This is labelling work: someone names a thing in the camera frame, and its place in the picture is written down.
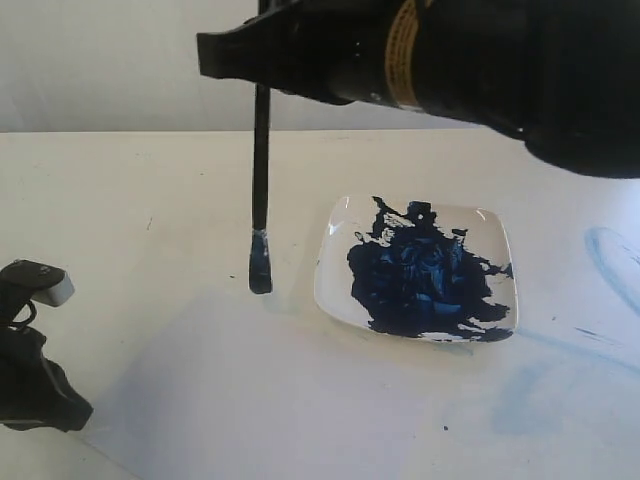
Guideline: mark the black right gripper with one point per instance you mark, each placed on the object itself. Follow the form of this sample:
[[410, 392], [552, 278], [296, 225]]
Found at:
[[333, 52]]

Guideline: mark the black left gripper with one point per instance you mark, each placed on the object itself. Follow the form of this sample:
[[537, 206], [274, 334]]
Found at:
[[36, 393]]

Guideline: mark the black paintbrush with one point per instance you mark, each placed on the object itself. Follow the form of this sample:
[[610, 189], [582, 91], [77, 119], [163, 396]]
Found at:
[[260, 281]]

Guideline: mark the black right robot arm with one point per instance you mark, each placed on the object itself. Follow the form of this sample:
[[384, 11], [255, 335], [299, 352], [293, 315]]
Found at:
[[561, 77]]

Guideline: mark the white sheet of paper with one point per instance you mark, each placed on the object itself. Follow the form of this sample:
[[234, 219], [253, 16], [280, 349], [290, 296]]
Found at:
[[230, 389]]

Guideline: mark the white plate with blue paint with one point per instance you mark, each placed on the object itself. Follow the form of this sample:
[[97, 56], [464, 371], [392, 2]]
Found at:
[[417, 270]]

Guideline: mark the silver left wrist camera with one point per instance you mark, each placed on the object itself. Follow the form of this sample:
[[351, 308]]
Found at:
[[25, 280]]

